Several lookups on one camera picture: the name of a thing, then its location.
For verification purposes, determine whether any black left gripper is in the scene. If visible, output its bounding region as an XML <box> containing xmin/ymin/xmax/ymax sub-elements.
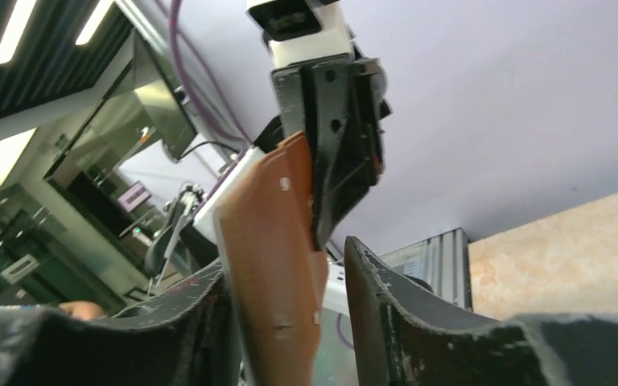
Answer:
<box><xmin>271</xmin><ymin>57</ymin><xmax>392</xmax><ymax>248</ymax></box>

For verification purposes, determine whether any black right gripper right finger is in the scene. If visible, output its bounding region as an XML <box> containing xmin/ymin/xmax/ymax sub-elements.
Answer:
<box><xmin>344</xmin><ymin>236</ymin><xmax>618</xmax><ymax>385</ymax></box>

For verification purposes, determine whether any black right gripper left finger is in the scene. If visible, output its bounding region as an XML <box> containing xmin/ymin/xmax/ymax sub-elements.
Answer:
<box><xmin>0</xmin><ymin>261</ymin><xmax>235</xmax><ymax>385</ymax></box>

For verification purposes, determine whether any brown leather card holder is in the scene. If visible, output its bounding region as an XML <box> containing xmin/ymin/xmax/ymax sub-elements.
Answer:
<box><xmin>214</xmin><ymin>133</ymin><xmax>328</xmax><ymax>385</ymax></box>

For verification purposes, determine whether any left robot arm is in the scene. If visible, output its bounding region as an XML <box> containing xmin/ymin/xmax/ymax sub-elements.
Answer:
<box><xmin>212</xmin><ymin>54</ymin><xmax>391</xmax><ymax>271</ymax></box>

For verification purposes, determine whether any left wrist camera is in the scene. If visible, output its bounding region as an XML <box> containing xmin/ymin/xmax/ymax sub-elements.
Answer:
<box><xmin>246</xmin><ymin>0</ymin><xmax>354</xmax><ymax>68</ymax></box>

